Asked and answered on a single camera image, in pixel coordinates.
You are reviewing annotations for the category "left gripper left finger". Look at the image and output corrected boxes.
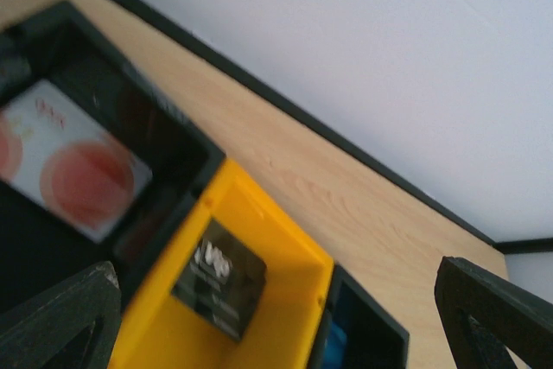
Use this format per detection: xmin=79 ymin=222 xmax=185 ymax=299
xmin=1 ymin=261 xmax=121 ymax=368

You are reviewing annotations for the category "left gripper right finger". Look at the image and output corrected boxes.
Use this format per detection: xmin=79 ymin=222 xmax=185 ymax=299
xmin=435 ymin=257 xmax=552 ymax=368

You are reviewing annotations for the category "red white card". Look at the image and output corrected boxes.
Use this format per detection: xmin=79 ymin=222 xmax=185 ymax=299
xmin=1 ymin=80 xmax=153 ymax=244

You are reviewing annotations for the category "blue card in bin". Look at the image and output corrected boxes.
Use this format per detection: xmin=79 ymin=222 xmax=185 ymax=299
xmin=321 ymin=322 xmax=347 ymax=369

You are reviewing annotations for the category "yellow storage bin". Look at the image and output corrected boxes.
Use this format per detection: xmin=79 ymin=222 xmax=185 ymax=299
xmin=109 ymin=159 xmax=334 ymax=368

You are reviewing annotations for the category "right black storage bin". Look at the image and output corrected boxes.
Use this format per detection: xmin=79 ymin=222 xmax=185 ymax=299
xmin=307 ymin=265 xmax=410 ymax=368

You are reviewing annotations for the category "black storage bin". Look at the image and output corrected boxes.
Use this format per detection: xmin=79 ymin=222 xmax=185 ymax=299
xmin=1 ymin=1 xmax=224 ymax=311
xmin=307 ymin=265 xmax=410 ymax=368

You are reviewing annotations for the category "left black storage bin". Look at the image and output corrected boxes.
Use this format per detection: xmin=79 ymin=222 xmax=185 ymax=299
xmin=1 ymin=1 xmax=224 ymax=311

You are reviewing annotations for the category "black enclosure frame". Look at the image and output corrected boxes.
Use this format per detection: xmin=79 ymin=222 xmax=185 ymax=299
xmin=112 ymin=0 xmax=552 ymax=255

